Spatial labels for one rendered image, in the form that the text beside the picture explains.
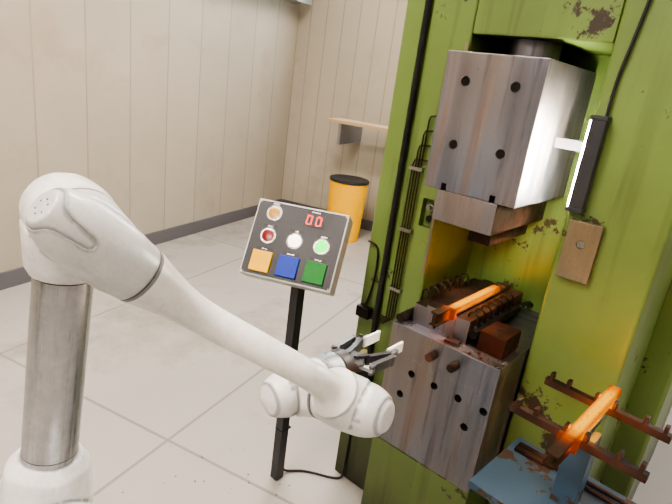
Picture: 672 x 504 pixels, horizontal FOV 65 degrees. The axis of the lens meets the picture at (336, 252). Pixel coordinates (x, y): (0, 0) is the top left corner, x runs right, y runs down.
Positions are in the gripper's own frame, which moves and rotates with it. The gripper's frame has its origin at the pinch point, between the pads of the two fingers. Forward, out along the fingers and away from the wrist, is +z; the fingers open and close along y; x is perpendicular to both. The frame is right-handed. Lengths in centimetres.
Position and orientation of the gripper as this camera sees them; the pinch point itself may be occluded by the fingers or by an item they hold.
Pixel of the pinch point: (384, 343)
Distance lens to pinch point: 142.9
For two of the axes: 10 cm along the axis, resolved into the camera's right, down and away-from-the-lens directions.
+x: 1.3, -9.4, -3.2
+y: 7.5, 3.0, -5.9
